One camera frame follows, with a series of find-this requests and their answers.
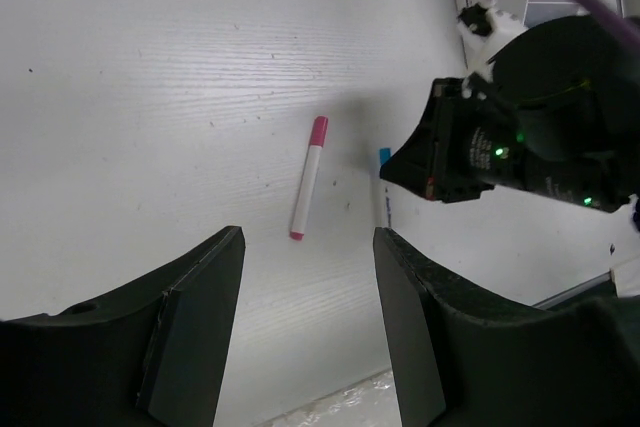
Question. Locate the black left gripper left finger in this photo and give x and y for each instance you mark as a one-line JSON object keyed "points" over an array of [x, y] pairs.
{"points": [[149, 353]]}

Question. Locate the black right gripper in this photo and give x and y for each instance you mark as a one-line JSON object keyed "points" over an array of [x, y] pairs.
{"points": [[558, 118]]}

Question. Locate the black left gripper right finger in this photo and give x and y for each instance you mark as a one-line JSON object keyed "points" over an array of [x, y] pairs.
{"points": [[462, 355]]}

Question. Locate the white marker blue cap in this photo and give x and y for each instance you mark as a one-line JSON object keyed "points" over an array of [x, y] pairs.
{"points": [[382, 199]]}

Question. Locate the white marker pink cap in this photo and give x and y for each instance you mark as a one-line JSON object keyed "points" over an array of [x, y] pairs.
{"points": [[308, 179]]}

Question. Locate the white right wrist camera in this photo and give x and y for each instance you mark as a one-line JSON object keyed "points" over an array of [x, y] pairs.
{"points": [[485, 30]]}

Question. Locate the aluminium rail right side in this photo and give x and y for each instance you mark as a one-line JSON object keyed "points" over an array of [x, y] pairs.
{"points": [[599, 286]]}

